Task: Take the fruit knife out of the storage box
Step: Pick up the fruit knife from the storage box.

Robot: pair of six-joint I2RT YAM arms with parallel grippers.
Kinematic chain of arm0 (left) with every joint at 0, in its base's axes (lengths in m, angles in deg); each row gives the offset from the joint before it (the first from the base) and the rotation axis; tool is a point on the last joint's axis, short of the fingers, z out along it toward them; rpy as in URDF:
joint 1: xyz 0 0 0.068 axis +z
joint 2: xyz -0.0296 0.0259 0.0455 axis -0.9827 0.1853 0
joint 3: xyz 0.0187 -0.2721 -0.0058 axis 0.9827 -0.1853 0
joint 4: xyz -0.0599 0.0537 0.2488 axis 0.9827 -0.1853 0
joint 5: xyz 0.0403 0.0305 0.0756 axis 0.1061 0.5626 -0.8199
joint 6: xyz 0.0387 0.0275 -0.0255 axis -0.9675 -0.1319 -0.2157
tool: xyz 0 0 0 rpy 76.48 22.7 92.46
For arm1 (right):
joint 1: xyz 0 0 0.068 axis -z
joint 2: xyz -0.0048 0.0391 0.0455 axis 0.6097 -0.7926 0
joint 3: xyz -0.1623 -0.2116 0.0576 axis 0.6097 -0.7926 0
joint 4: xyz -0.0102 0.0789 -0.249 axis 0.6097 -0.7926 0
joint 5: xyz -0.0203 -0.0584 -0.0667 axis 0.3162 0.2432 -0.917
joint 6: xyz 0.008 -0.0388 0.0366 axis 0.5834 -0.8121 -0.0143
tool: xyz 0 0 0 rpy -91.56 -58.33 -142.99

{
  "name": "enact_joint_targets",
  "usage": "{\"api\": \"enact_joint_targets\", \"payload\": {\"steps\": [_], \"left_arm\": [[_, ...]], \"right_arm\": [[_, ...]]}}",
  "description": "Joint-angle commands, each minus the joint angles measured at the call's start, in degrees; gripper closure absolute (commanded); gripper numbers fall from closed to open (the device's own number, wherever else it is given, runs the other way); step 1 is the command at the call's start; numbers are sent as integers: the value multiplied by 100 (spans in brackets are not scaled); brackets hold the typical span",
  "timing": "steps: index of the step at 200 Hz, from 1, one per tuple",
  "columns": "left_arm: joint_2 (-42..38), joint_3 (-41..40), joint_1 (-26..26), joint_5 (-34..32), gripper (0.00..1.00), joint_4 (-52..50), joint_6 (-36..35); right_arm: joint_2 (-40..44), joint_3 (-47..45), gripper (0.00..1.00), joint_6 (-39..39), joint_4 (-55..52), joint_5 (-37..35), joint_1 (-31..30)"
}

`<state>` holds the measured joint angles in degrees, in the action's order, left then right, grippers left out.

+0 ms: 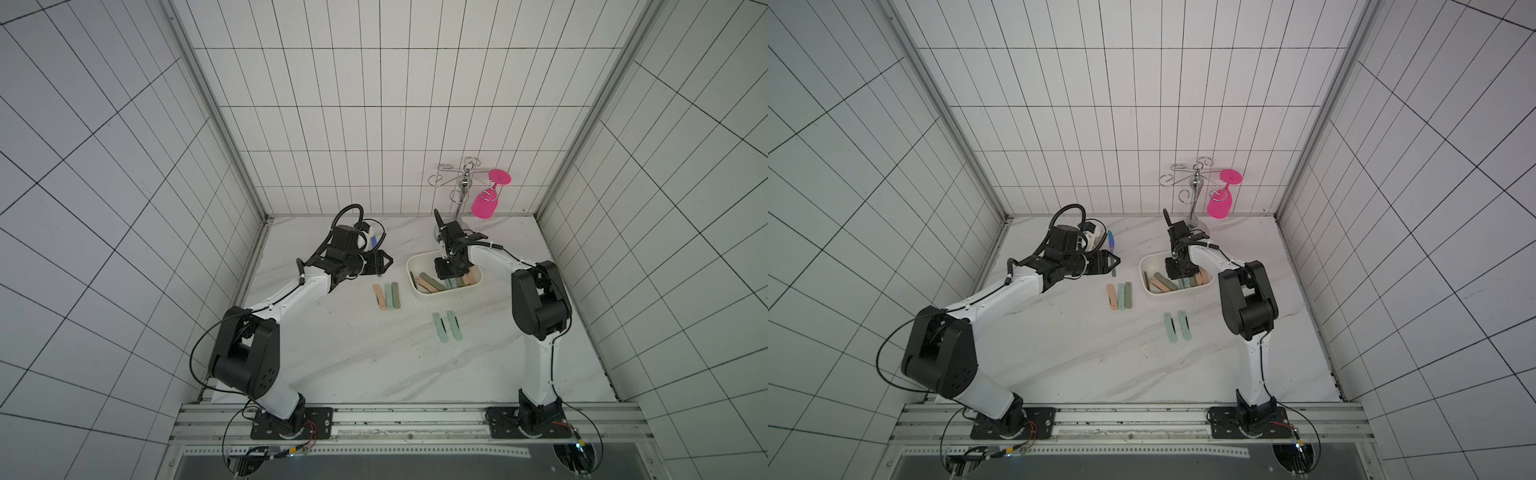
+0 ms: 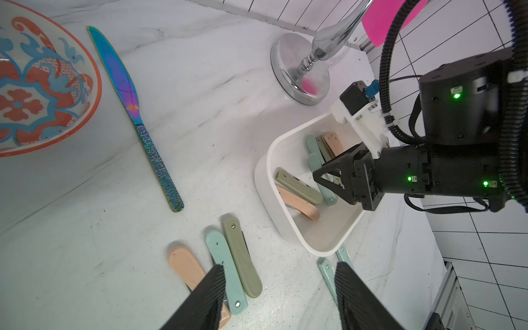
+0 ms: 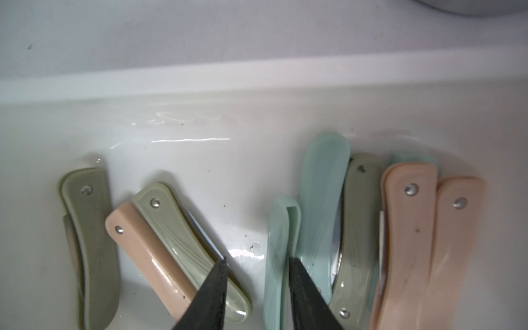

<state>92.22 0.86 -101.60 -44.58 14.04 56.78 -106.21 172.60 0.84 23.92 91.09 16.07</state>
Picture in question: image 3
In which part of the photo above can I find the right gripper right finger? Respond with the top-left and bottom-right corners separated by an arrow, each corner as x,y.
289,257 -> 343,330

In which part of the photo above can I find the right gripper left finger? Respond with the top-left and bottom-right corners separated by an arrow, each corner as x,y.
173,258 -> 228,330

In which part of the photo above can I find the hidden mint knife in box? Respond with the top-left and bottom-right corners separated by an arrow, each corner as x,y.
390,152 -> 439,167

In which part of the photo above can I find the chrome glass holder stand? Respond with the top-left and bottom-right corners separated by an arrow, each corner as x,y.
419,0 -> 527,17

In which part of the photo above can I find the pink knife far right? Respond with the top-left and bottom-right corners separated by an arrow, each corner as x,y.
419,177 -> 487,329

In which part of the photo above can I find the olive knife in box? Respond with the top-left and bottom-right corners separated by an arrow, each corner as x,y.
329,153 -> 385,329
132,182 -> 253,324

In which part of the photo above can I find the white plastic storage box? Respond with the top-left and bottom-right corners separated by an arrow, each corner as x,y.
1,46 -> 527,329

